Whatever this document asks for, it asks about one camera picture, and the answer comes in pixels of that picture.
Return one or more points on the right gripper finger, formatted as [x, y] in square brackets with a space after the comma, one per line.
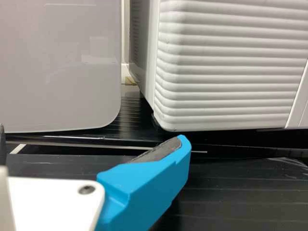
[144, 192]

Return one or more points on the black platform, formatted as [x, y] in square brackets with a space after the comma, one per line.
[240, 192]
[137, 115]

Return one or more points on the incubator door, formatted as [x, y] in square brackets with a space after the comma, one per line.
[228, 72]

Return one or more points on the white box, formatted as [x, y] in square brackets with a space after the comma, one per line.
[60, 67]

